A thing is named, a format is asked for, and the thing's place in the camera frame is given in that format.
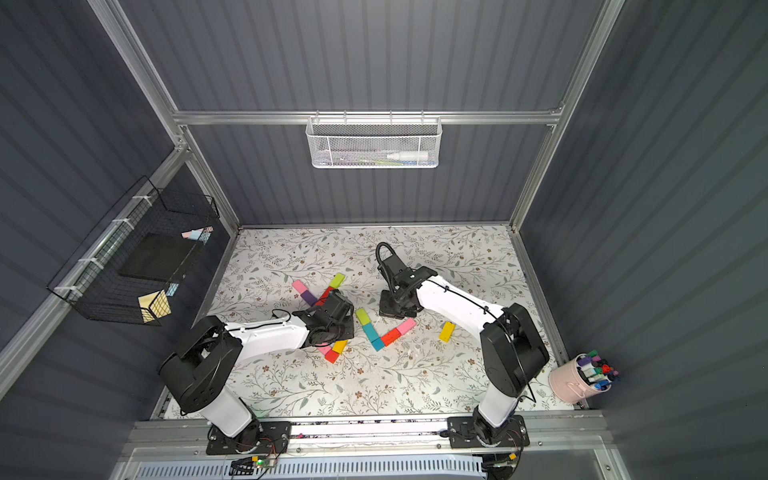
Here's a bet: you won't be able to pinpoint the long red block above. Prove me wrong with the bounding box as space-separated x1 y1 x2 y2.
316 287 335 306

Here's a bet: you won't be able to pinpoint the yellow block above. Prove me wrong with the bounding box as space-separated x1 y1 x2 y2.
332 340 348 355
439 321 456 343

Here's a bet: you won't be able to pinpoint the lime green block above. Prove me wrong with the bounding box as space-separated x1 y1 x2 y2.
355 308 371 326
329 273 346 289

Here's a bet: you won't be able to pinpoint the purple block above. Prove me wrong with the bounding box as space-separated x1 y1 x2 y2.
300 290 318 306

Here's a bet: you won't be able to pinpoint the small red cube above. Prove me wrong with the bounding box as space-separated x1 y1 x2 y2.
324 350 339 363

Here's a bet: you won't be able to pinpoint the teal rectangular block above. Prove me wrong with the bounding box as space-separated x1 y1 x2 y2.
362 323 380 344

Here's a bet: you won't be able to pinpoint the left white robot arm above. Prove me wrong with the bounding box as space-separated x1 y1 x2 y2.
158 290 354 439

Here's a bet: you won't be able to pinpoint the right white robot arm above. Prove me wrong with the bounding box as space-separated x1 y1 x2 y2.
375 242 550 445

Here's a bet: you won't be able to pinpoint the pastel eraser blocks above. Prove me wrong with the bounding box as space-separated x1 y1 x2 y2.
181 226 214 243

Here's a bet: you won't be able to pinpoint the white bottle in basket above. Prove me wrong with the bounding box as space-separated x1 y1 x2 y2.
387 151 429 164

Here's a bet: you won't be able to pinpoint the yellow sticky note pad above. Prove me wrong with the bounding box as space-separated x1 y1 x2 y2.
138 290 172 324

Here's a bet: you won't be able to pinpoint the black pad in basket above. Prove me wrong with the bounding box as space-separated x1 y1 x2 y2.
118 233 199 283

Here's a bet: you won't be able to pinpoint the pink marker cup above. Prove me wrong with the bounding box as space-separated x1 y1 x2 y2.
548 350 619 404

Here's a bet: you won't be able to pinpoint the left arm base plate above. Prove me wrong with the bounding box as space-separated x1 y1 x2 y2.
206 420 292 456

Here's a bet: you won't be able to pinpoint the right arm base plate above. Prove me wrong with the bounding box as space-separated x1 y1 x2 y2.
439 415 530 449

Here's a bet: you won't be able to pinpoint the white wire mesh basket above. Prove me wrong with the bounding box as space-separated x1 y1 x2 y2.
305 117 443 169

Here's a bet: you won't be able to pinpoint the black wire basket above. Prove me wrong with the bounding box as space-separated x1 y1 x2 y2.
48 182 219 326

